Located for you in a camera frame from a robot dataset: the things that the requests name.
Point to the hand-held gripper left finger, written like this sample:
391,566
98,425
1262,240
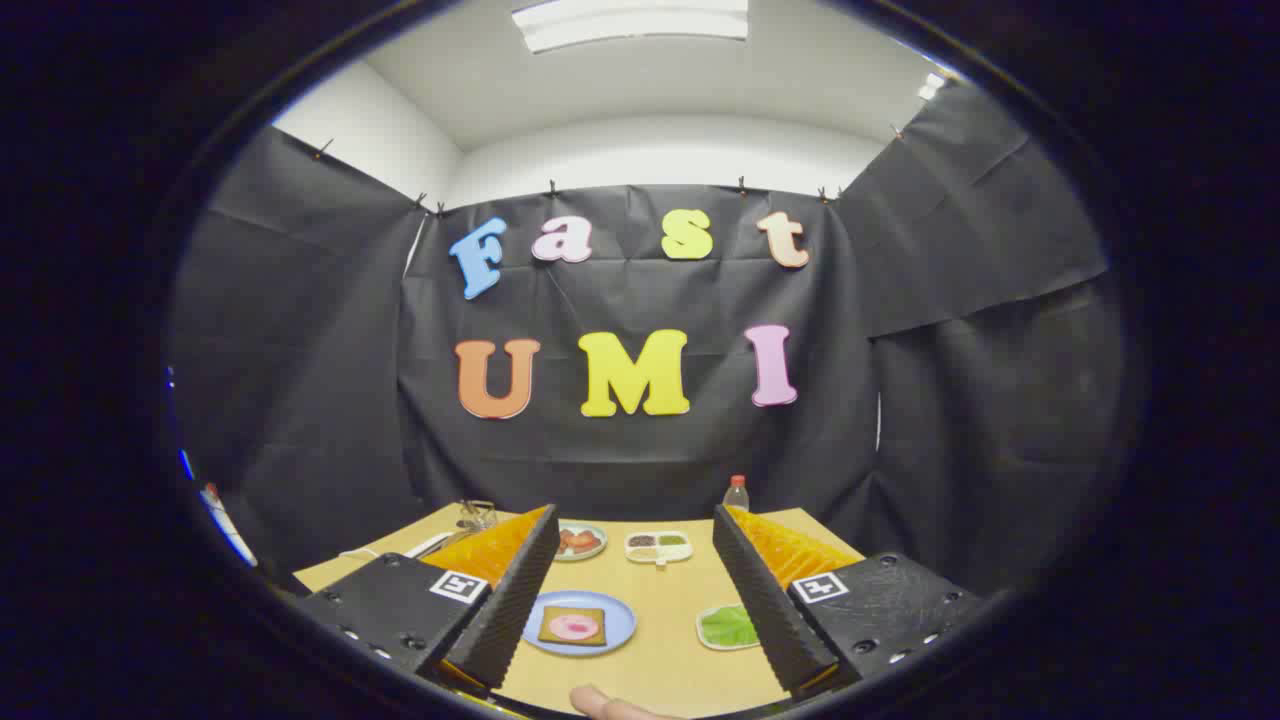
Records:
515,610

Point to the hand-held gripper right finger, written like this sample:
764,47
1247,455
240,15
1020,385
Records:
760,610

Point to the green lettuce leaf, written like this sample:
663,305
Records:
730,626

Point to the brown toast slice with ham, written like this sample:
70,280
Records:
546,636

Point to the pink ham slice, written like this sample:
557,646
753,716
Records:
573,627

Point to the small white square plate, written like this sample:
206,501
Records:
700,630

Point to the blue round plate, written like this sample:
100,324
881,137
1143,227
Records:
618,620

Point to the pale green plate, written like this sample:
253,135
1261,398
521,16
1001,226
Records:
602,543

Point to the white divided seed tray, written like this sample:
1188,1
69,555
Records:
660,553

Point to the clear bottle red cap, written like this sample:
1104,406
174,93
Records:
736,497

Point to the black backdrop cloth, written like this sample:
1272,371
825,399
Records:
330,380

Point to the white red striped object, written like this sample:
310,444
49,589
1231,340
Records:
225,525

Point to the small ceiling light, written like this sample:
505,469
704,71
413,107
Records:
931,86

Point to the long ceiling light panel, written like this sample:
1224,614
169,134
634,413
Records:
630,25

